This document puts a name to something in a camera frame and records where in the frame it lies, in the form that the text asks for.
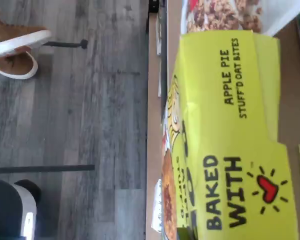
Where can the wooden shelf board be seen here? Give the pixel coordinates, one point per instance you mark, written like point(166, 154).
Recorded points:
point(290, 100)
point(152, 125)

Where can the black metal leg with foot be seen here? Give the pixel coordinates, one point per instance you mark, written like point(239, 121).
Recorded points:
point(65, 44)

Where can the black and white machine base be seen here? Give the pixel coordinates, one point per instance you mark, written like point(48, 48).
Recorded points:
point(7, 210)

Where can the black metal bar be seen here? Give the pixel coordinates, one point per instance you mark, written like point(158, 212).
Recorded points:
point(40, 169)

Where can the white patterned box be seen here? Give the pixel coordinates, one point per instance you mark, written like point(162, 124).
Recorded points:
point(157, 205)

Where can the yellow oat bites box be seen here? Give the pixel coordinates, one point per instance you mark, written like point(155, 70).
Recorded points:
point(227, 137)

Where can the brown shoe white sole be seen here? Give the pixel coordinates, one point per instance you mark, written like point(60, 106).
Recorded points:
point(17, 37)
point(12, 67)

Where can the black horizontal shelf beam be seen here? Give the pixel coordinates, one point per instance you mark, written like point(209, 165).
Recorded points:
point(163, 75)

